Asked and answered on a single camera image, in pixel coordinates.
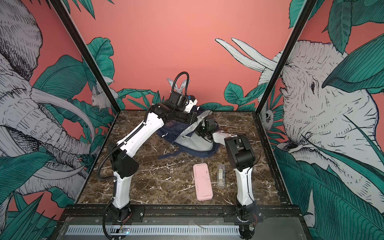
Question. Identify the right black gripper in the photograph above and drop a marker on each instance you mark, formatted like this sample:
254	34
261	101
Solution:
198	130

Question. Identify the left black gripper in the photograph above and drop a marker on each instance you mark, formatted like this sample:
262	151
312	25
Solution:
193	115

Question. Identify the navy blue student backpack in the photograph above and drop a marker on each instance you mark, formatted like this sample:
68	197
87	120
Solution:
185	138

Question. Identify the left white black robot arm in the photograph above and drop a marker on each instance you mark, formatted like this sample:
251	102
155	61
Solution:
120	165

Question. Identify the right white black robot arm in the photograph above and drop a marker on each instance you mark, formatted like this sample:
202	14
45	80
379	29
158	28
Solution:
242	158

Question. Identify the clear plastic small case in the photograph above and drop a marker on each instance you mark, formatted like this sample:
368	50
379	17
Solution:
221	176

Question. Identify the pink pencil case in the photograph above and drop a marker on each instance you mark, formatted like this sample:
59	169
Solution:
203	183

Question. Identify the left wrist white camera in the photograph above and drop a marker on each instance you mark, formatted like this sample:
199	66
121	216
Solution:
192	101

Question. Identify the left black frame post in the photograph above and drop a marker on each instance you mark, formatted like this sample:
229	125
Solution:
64	16

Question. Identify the black frame post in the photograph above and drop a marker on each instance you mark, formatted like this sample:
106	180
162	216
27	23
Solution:
64	16
296	32

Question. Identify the black front mounting rail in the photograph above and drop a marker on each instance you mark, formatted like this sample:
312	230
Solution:
137	213

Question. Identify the right black frame post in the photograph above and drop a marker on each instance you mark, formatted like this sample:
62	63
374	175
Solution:
296	32

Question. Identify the white perforated cable duct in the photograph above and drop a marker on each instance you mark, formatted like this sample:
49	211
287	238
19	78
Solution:
141	230

